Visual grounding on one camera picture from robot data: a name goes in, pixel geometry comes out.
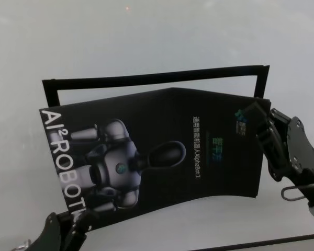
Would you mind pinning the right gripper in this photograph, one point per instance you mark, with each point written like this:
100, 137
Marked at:
301, 151

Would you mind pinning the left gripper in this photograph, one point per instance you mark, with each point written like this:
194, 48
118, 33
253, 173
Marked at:
60, 232

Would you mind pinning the black robot poster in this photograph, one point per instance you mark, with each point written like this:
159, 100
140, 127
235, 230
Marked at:
172, 117

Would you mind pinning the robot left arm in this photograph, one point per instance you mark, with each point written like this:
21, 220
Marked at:
23, 245

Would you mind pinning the black tape frame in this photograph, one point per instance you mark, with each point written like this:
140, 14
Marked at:
146, 75

